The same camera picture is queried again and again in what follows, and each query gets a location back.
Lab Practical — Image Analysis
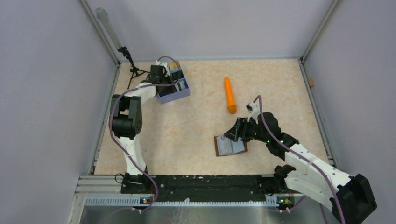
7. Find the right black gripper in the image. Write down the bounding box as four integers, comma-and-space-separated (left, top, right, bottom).
224, 117, 270, 143

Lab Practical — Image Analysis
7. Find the brown leather card holder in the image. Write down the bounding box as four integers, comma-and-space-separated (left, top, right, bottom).
214, 134, 249, 157

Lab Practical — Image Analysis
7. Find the silver card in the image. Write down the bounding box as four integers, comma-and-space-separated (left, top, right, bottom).
174, 80, 187, 91

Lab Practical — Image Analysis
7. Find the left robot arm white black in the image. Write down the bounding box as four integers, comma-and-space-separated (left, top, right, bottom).
109, 61, 174, 193

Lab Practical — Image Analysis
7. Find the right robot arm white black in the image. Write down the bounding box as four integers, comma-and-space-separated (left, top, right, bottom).
224, 112, 377, 224

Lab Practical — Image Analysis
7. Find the gold card in tray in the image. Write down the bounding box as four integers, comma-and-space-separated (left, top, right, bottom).
169, 61, 181, 71

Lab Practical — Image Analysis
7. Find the blue compartment tray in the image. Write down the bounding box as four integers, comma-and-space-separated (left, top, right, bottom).
155, 61, 190, 104

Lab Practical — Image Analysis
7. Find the orange cylinder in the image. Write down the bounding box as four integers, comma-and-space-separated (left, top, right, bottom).
224, 77, 237, 114

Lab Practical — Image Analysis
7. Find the small black tripod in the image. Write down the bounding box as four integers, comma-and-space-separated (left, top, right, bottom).
117, 46, 150, 90

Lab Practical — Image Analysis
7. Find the small tan block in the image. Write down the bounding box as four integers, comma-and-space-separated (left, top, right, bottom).
307, 78, 314, 88

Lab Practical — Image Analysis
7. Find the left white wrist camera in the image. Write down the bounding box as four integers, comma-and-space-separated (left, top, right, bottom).
155, 60, 170, 77

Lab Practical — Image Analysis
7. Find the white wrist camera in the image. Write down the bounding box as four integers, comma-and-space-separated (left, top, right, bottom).
246, 102, 261, 123
155, 60, 170, 77

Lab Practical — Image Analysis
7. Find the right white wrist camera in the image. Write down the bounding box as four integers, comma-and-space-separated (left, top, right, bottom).
246, 102, 261, 123

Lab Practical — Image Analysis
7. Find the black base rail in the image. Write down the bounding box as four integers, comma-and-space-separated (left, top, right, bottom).
120, 174, 294, 202

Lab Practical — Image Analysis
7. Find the grey tube on frame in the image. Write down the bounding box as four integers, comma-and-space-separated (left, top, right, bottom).
95, 7, 122, 50

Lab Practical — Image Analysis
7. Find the white cable duct strip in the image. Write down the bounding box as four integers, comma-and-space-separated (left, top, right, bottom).
85, 196, 279, 207

